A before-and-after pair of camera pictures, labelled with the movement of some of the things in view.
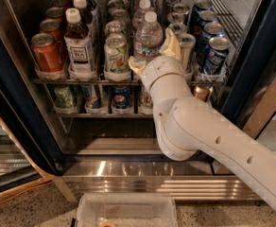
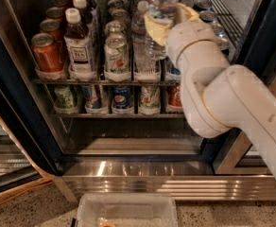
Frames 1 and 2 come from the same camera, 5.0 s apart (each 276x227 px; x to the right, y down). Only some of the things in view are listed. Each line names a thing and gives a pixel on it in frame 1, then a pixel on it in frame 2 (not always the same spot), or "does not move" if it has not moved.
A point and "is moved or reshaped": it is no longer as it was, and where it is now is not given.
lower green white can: x=146 y=100 does not move
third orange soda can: x=55 y=13 does not move
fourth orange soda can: x=60 y=2 does not move
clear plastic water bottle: x=148 y=38 is moved or reshaped
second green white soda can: x=114 y=28 does not move
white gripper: x=161 y=69 to x=185 y=35
